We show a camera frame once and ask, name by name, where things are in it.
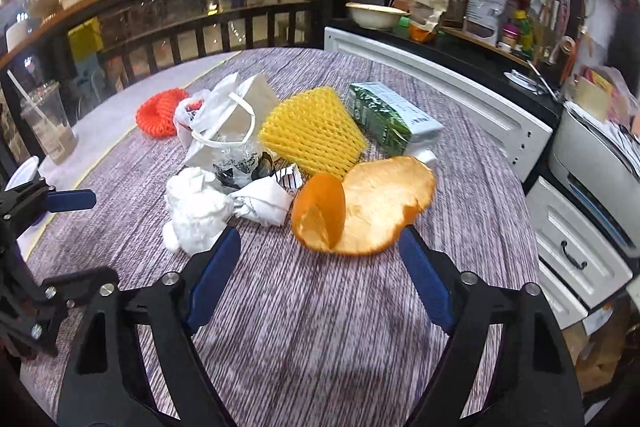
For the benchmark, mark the red foam fruit net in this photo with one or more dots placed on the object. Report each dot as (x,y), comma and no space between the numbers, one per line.
(155,117)

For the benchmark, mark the white paper bag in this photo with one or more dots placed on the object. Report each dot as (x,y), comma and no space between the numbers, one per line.
(252,99)

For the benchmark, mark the translucent plastic bag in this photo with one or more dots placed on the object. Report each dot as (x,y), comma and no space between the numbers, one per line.
(207,107)

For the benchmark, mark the crumpled white paper wrapper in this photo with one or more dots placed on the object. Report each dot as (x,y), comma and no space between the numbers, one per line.
(265,202)

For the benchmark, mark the cream bowl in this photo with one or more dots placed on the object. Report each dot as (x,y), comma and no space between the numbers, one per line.
(375,17)

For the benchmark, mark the green drink carton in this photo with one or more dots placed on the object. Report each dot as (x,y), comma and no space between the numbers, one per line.
(385,112)

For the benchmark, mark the clear plastic cup with straw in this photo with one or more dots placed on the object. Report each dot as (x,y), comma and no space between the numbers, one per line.
(50,132)

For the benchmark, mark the white printer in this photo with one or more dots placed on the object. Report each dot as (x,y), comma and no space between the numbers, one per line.
(590,157)

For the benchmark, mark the yellow foam fruit net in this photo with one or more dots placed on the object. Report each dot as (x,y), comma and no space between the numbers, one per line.
(310,132)

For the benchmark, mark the crumpled white tissue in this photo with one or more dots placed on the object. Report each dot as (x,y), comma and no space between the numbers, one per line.
(197,207)

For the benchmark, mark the white panel cabinet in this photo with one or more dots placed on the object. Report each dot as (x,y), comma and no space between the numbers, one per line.
(450,77)

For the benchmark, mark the grey striped tablecloth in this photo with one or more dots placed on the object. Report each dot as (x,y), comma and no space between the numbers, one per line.
(325,307)

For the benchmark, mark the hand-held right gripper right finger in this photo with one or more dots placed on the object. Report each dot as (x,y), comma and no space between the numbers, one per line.
(425,282)

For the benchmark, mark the brown packet with white label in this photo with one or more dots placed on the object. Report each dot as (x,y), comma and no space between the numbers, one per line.
(487,7)

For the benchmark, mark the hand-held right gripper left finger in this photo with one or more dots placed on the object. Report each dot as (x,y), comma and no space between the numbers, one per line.
(215,277)

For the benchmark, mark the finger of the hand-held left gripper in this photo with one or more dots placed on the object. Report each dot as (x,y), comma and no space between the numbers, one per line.
(70,200)
(80,281)

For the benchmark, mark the orange peel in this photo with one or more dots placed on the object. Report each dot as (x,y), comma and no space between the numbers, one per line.
(380,202)

